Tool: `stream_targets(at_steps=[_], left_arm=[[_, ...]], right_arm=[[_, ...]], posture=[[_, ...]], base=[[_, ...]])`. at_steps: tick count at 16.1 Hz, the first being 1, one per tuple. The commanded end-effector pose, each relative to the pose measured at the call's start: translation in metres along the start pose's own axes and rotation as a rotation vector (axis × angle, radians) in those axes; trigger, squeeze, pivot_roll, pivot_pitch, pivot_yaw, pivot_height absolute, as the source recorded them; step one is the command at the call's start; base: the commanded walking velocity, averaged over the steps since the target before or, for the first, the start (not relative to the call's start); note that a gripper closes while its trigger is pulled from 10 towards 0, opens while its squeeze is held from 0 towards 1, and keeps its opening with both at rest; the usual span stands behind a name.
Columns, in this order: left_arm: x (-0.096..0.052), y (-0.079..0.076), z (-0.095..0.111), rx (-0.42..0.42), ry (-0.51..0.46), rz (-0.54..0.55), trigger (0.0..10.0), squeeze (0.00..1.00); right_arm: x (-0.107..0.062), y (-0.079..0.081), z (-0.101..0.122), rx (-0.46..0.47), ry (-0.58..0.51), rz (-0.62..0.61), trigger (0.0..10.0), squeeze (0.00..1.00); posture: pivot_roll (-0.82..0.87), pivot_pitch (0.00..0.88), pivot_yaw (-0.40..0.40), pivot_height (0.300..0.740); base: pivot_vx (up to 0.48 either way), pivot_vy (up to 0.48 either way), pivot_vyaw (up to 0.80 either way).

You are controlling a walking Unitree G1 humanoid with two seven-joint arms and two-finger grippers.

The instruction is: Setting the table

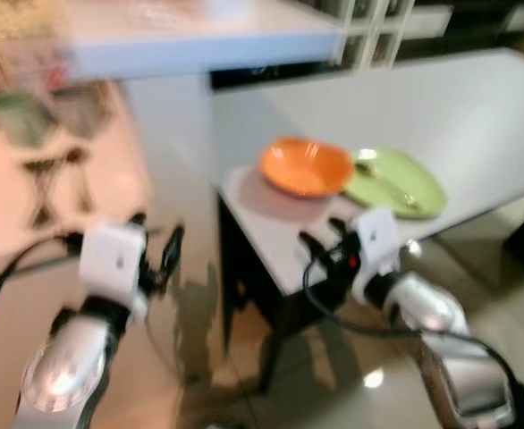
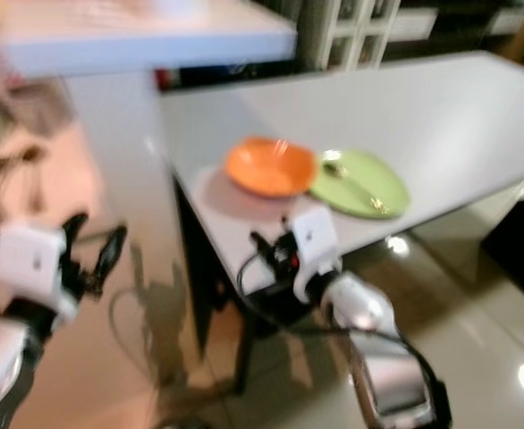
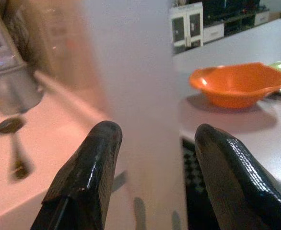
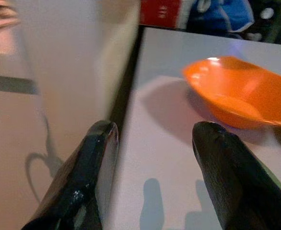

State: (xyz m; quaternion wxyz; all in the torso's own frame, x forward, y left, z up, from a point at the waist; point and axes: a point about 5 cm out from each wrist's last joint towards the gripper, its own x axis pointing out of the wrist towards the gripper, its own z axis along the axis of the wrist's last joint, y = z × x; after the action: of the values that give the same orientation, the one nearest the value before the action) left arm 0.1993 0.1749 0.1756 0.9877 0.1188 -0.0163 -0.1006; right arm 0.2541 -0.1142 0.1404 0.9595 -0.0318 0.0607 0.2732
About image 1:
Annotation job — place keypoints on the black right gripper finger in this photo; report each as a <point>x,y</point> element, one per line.
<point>339,227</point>
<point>312,248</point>

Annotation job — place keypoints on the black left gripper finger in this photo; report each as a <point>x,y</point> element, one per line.
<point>172,248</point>
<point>137,219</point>

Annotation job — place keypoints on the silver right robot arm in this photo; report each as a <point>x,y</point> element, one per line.
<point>445,344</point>

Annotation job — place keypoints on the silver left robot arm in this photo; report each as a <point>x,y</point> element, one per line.
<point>61,366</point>

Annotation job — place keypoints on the golden spoon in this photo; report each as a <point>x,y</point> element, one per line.
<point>389,185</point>

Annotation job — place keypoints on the orange bowl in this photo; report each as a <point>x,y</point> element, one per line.
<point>305,167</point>

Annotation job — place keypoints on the green plate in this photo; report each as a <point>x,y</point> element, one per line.
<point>405,189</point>

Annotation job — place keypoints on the dark plant stand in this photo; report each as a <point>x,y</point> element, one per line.
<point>56,179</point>

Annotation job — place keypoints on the white table with black legs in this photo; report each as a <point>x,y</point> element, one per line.
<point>441,116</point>

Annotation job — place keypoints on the white high counter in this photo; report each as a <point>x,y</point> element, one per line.
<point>199,40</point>

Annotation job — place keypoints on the white shelf unit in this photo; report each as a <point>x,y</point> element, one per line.
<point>369,31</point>

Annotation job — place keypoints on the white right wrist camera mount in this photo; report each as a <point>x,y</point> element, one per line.
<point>377,239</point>

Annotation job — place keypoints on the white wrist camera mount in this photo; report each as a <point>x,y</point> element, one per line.
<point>112,257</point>
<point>377,239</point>

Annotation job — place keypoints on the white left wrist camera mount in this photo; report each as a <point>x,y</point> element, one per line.
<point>112,257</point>

